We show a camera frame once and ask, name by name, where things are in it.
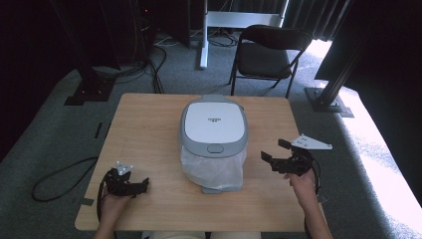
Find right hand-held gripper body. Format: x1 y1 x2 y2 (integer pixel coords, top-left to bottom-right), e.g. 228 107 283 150
273 133 333 176

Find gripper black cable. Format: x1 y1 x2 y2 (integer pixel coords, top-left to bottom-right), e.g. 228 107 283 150
310 154 322 197
96 170 112 223

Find person's right hand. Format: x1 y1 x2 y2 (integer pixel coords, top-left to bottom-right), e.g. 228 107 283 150
284 168 317 209

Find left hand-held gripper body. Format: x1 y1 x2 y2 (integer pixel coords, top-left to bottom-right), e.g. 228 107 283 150
104 161 140 197

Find white metal desk frame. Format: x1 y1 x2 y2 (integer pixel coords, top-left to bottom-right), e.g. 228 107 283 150
198 0 290 70

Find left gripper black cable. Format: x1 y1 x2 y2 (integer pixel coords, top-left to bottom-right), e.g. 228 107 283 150
96 170 112 223

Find grey white lidded trash bin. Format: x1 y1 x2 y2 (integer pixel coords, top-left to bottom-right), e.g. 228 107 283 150
179 94 249 195

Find clear plastic bin liner bag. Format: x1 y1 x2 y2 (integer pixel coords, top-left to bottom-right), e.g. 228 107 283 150
180 144 248 192

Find black folding chair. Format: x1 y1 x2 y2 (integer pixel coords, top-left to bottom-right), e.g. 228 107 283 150
228 24 314 100

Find bundle of black floor cables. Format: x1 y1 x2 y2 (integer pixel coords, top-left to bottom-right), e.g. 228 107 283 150
93 31 168 95

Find person's left hand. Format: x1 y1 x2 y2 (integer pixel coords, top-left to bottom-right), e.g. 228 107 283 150
99 185 132 227

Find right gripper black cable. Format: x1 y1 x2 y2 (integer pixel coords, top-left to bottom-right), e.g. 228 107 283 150
310 154 322 197

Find white floor cables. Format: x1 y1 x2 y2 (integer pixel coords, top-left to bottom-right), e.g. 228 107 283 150
152 29 204 48

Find black metal stand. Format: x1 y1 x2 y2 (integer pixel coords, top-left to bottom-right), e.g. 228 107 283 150
49 0 117 107
304 0 376 120

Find black floor cable loop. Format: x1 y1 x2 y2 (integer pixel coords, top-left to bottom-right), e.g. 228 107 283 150
31 156 100 203

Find dark curtain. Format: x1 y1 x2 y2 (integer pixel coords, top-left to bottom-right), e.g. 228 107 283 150
284 0 353 42

